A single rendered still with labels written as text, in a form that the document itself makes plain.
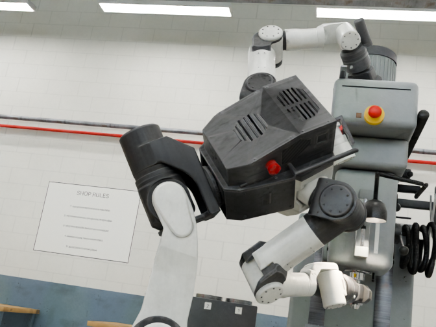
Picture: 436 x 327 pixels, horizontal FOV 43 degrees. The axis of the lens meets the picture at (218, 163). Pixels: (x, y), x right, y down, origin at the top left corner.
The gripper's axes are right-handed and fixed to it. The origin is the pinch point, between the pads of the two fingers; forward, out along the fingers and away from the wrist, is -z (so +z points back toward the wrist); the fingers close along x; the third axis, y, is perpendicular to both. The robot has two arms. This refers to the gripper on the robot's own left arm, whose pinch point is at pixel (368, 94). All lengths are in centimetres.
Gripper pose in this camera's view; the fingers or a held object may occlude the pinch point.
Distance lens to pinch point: 203.6
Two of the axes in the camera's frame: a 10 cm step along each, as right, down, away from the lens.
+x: 7.3, -0.4, -6.8
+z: -4.4, -8.0, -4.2
